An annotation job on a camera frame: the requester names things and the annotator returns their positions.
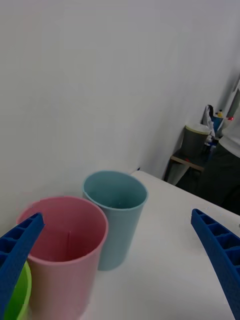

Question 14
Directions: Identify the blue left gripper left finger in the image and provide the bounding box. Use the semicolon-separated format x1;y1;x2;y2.
0;212;46;320

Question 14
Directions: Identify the low wooden shelf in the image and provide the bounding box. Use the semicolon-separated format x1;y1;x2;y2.
163;148;208;187

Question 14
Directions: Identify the green plastic bin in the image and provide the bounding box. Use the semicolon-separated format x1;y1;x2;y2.
3;259;33;320

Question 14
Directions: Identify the pale blue plastic bin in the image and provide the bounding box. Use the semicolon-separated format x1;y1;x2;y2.
82;170;149;272

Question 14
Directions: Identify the pink plastic bin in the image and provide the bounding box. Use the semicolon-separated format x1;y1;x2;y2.
16;196;110;320

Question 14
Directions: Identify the person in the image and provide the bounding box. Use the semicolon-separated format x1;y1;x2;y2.
197;117;240;216

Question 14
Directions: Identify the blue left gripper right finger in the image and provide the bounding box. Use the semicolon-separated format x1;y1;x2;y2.
190;208;240;320

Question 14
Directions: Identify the grey bucket with pale lid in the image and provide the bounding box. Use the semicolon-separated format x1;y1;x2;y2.
181;123;210;158

